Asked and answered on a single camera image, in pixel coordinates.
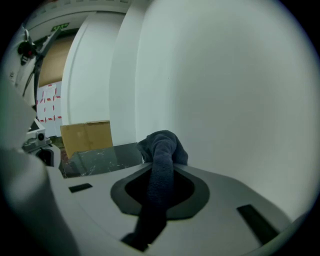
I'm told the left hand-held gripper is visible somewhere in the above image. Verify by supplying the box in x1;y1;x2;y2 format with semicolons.
21;117;62;173

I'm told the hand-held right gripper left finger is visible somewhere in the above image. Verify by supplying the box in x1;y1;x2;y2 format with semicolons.
47;162;153;242

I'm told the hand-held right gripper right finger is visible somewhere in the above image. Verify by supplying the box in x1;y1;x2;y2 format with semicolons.
148;163;294;256

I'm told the dark blue towel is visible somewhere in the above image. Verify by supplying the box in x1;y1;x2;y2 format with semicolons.
121;129;189;252

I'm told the brown cardboard box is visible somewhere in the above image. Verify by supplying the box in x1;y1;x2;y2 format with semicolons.
59;120;114;160

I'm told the black marble vanity counter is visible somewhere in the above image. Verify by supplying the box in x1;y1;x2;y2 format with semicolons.
61;142;145;179

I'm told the white panel with red tape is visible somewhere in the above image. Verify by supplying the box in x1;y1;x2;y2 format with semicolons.
36;81;63;137

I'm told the person's white shirt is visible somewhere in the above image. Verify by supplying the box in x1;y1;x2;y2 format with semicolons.
0;24;38;153

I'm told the brown door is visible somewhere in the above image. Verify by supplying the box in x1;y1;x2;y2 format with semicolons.
37;34;76;88

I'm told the black monitor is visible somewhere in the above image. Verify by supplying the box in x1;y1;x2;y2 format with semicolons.
34;27;62;61

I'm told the green exit sign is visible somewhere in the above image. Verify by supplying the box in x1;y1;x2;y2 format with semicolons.
51;22;70;32

